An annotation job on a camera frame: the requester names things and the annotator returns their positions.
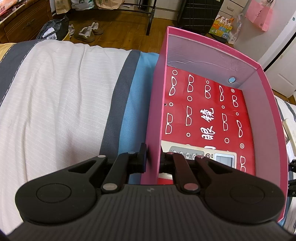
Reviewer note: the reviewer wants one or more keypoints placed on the pair of brown shoes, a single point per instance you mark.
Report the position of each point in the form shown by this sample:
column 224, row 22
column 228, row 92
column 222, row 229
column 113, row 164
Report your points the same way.
column 87, row 34

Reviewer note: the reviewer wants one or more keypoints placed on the white drawer cabinet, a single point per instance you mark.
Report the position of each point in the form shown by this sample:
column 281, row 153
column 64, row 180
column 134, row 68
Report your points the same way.
column 233, row 7

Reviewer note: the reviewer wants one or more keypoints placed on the dark plastic parcel bag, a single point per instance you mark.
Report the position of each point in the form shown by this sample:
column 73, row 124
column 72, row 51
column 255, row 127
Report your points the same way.
column 55, row 29

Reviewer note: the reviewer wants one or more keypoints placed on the wooden dresser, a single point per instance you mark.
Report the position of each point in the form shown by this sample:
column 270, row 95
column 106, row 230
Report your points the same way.
column 26, row 21

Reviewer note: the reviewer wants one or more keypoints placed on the white door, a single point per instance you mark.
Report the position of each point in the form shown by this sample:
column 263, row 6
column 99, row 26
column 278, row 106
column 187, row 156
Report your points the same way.
column 278, row 61

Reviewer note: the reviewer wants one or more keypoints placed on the pink cardboard box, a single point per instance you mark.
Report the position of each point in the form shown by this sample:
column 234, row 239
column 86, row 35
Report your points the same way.
column 210, row 59

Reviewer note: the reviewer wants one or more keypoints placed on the large brown paper bag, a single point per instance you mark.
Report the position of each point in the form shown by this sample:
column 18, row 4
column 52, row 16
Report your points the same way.
column 109, row 4

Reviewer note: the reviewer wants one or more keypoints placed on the black metal rack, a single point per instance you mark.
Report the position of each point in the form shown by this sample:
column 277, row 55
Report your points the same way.
column 144, row 7

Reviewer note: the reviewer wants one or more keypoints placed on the white green plastic bag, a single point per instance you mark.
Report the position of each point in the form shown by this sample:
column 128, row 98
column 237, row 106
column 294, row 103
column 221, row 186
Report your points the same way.
column 81, row 5

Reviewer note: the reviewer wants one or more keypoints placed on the beige remote with LCD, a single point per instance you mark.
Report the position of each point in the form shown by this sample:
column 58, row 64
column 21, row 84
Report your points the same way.
column 190, row 152

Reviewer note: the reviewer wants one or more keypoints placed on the striped bed sheet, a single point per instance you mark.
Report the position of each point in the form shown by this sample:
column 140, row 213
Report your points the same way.
column 64, row 103

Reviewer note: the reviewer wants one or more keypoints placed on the pink paper bag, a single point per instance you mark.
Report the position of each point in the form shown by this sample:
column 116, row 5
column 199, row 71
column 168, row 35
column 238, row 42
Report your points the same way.
column 260, row 13

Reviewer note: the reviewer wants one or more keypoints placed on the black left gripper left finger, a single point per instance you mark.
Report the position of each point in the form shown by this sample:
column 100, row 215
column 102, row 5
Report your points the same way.
column 71, row 193

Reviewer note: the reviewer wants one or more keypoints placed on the black suitcase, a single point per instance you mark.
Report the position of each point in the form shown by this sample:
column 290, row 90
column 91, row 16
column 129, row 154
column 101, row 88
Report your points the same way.
column 198, row 16

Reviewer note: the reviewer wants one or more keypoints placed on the colourful gift bag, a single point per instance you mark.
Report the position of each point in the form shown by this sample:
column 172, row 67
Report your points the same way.
column 221, row 27

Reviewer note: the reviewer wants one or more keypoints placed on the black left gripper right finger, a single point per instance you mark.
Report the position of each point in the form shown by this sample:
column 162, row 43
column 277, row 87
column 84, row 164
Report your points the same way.
column 228, row 193

